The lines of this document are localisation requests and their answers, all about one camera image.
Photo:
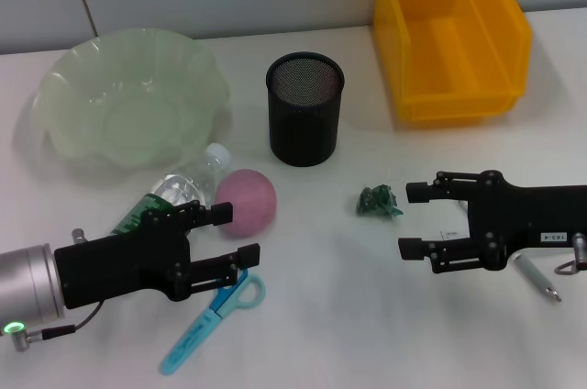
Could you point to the blue capped scissors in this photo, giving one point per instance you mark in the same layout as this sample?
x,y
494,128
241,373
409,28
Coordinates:
x,y
197,334

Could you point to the black mesh pen cup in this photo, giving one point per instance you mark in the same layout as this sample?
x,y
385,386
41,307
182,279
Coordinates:
x,y
302,123

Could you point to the clear plastic ruler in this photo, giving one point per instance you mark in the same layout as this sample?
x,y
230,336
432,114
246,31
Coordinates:
x,y
451,235

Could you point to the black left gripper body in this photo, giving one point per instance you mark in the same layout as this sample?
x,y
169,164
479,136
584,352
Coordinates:
x,y
119,265

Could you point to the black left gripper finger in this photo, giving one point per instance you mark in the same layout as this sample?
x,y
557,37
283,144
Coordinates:
x,y
222,214
250,255

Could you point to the green plastic scrap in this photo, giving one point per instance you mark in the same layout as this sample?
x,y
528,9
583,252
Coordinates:
x,y
376,201

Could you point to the pink peach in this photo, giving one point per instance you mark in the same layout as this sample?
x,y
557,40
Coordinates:
x,y
250,203

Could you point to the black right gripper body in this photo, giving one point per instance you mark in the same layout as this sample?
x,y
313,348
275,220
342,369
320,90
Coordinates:
x,y
527,219

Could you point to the translucent green fruit plate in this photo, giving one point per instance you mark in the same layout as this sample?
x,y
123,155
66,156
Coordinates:
x,y
119,100

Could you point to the clear green-label water bottle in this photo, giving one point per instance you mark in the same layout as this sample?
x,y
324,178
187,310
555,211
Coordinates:
x,y
183,189

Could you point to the grey ballpoint pen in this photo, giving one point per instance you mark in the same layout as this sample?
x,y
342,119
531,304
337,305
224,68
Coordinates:
x,y
536,276

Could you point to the yellow plastic bin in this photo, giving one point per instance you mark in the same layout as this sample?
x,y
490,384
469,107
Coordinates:
x,y
449,54

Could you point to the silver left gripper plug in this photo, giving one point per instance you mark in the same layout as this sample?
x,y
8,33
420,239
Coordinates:
x,y
79,236

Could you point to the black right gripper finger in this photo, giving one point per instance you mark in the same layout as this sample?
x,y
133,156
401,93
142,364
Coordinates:
x,y
417,192
413,249

